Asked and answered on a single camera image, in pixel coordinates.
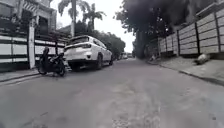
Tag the small palm tree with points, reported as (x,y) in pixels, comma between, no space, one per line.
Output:
(92,15)

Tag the row of dark trees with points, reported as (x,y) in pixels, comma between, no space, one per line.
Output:
(113,43)

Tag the grey kerbside pavement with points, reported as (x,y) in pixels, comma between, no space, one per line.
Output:
(16,74)

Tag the grey concrete pavement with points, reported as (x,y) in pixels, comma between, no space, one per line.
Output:
(186,65)

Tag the white car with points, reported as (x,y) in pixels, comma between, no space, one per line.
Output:
(86,53)

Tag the black parked motorcycle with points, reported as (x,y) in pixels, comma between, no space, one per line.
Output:
(50,65)

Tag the pale building with balconies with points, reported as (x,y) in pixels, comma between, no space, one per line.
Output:
(40,10)

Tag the grey asphalt road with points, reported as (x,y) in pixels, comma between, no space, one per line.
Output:
(126,93)

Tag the grey building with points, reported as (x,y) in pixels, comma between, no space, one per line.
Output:
(213,6)

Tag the tall palm tree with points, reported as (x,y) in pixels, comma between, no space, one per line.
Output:
(72,13)

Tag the large dark tree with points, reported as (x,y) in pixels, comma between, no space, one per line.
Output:
(143,20)

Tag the pale bag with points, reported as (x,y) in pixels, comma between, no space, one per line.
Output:
(202,59)

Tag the white panel fence with pillars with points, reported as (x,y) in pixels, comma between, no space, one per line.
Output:
(13,50)

